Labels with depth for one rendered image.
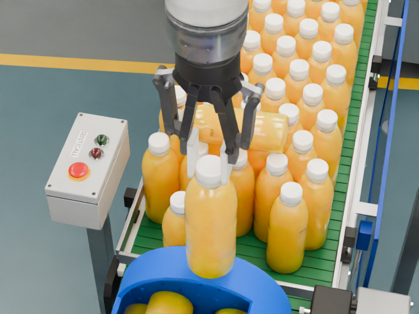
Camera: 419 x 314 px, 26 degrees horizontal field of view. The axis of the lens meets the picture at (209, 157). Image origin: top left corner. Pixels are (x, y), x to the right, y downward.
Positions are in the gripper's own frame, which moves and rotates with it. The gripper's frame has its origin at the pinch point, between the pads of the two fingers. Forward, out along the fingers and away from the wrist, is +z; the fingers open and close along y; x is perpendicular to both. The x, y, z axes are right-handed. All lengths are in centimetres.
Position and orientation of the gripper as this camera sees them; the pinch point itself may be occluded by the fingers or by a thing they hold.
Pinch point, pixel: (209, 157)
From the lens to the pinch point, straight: 117.4
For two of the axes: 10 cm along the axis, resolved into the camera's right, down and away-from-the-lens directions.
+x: 2.6, -7.4, 6.2
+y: 9.6, 1.9, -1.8
